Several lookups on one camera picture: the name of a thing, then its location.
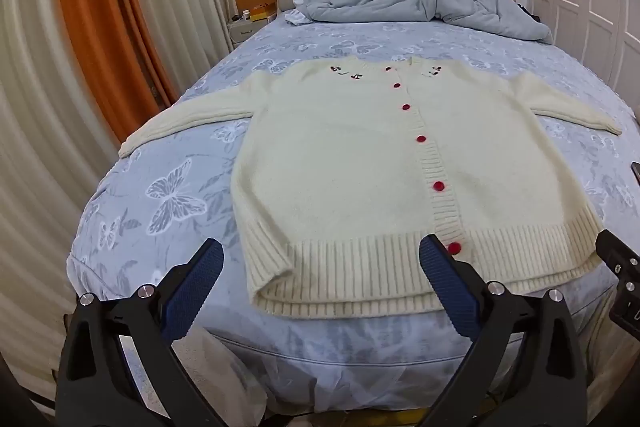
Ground white nightstand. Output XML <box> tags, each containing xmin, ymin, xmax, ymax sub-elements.
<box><xmin>226</xmin><ymin>18</ymin><xmax>275</xmax><ymax>55</ymax></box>

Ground dark object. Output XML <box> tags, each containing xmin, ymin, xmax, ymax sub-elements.
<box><xmin>517</xmin><ymin>2</ymin><xmax>541</xmax><ymax>26</ymax></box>

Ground beige cloth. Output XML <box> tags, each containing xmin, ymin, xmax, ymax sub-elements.
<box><xmin>170</xmin><ymin>326</ymin><xmax>269</xmax><ymax>418</ymax></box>

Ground white cloth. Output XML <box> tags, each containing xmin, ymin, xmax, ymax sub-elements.
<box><xmin>285</xmin><ymin>0</ymin><xmax>313</xmax><ymax>26</ymax></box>

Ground orange curtain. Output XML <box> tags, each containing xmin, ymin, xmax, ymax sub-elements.
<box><xmin>52</xmin><ymin>0</ymin><xmax>177</xmax><ymax>118</ymax></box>

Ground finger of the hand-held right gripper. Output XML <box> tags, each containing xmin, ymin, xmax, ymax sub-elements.
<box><xmin>595</xmin><ymin>229</ymin><xmax>640</xmax><ymax>280</ymax></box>

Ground grey duvet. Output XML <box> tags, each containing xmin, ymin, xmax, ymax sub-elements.
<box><xmin>298</xmin><ymin>0</ymin><xmax>554</xmax><ymax>45</ymax></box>

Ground cream knit cardigan red buttons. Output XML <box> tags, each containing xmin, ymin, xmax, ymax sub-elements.
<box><xmin>118</xmin><ymin>56</ymin><xmax>623</xmax><ymax>320</ymax></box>

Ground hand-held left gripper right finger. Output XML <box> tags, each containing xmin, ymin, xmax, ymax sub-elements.
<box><xmin>418</xmin><ymin>234</ymin><xmax>601</xmax><ymax>427</ymax></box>

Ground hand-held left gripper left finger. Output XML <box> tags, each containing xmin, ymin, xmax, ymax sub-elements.
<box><xmin>55</xmin><ymin>238</ymin><xmax>225</xmax><ymax>427</ymax></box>

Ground bed with butterfly print sheet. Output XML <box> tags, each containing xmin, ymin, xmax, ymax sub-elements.
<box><xmin>66</xmin><ymin>14</ymin><xmax>640</xmax><ymax>414</ymax></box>

